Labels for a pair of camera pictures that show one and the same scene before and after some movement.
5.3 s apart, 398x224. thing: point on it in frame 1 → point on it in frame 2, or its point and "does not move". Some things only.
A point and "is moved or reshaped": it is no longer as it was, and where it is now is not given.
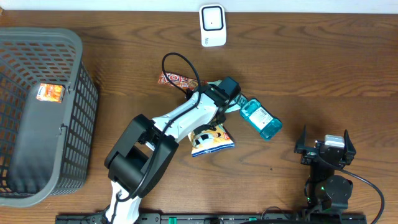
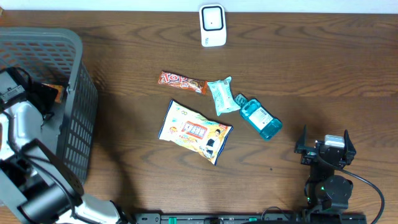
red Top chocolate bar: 181,81 does not move
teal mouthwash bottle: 260,118 does not move
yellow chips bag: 210,140 is moved or reshaped
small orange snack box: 51,93 does not move
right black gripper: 308,155 does not move
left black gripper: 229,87 → 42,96
